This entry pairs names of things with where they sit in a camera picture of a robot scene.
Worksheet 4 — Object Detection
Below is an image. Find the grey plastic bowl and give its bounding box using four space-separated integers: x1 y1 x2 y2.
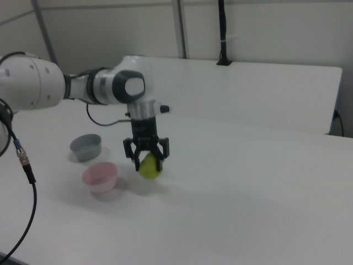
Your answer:
69 133 103 162

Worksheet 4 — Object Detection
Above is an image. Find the black pole with clamp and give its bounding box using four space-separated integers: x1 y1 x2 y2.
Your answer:
216 0 234 67

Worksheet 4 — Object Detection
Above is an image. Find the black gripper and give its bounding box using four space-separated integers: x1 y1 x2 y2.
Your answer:
122 116 170 173

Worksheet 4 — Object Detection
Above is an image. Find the white background table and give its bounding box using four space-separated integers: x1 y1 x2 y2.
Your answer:
143 56 344 136

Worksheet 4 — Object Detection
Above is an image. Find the black cable with metal connector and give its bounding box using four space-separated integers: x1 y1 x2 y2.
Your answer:
0 98 38 258

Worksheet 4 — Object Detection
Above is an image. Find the pink plastic bowl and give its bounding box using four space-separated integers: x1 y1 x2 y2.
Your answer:
82 162 120 194

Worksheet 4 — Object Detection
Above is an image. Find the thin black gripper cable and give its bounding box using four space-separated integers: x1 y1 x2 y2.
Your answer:
86 103 132 127

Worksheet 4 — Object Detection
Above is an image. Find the black cable by wall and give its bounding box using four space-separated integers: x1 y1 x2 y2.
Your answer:
332 109 345 136

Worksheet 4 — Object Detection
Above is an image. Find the upright grey metal post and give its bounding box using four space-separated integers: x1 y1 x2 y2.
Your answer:
172 0 191 60

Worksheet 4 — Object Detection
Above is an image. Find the green pear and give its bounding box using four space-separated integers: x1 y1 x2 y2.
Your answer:
138 153 164 181

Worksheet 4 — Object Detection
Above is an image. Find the slanted grey metal post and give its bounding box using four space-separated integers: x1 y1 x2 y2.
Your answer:
30 0 59 66

